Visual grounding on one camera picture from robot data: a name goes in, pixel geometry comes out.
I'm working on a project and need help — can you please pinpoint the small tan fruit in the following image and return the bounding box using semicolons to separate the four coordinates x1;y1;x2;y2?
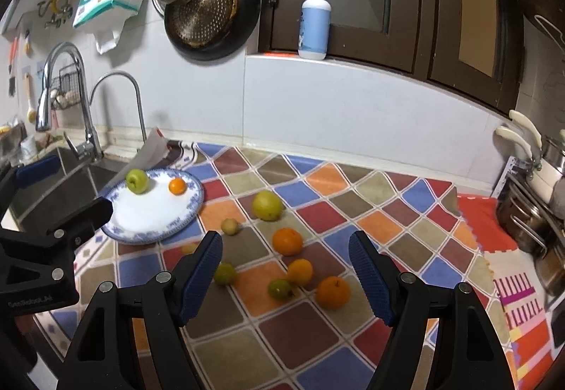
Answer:
220;218;240;236
181;242;199;255

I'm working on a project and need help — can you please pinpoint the blue white porcelain plate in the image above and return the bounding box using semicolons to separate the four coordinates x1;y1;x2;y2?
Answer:
102;168;204;245

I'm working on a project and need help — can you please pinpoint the chrome pull-down kitchen faucet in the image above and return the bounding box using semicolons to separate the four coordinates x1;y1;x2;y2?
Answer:
35;41;103;162

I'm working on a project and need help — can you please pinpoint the small green lime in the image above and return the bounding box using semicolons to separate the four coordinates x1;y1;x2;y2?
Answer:
214;262;238;286
267;279;294;300

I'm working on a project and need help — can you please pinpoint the large orange with stem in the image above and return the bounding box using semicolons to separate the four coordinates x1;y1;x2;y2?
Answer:
315;276;351;311

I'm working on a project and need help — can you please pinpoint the brass perforated strainer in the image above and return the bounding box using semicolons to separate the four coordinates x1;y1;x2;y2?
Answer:
165;0;238;49

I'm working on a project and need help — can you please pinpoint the black frying pan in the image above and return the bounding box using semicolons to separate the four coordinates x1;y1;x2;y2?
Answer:
168;0;261;61

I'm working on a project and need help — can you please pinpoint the wire sink caddy basket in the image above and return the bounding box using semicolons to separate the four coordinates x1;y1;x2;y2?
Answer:
49;64;82;111

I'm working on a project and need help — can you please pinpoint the green apple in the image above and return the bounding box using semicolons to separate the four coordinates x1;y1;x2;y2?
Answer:
125;168;149;195

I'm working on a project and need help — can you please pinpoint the stainless steel sink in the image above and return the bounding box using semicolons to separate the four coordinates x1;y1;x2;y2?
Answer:
10;147;126;232

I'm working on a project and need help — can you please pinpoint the blue white pump bottle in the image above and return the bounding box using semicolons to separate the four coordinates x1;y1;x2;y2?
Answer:
298;0;331;60

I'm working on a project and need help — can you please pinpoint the orange tangerine front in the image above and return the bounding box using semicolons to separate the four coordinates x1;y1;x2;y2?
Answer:
168;178;187;196

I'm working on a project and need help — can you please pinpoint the steel pot on rack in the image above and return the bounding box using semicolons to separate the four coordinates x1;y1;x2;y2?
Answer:
495;174;560;257

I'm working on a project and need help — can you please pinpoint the dark wooden window frame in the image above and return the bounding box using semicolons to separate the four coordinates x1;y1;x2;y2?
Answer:
258;0;524;113

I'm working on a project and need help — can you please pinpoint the thin gooseneck faucet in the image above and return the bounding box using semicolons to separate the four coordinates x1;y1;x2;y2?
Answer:
88;70;148;142

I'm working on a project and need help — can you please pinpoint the white handled pot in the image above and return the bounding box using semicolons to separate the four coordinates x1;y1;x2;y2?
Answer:
495;110;564;205

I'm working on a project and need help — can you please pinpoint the orange tangerine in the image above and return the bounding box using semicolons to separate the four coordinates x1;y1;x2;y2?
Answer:
286;258;314;287
168;178;187;196
272;228;304;256

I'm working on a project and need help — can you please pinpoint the colourful diamond pattern tablecloth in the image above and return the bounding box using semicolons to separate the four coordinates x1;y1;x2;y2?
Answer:
35;143;510;389

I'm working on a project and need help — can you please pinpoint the red striped mat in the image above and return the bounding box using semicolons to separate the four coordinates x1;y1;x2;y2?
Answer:
457;194;553;389

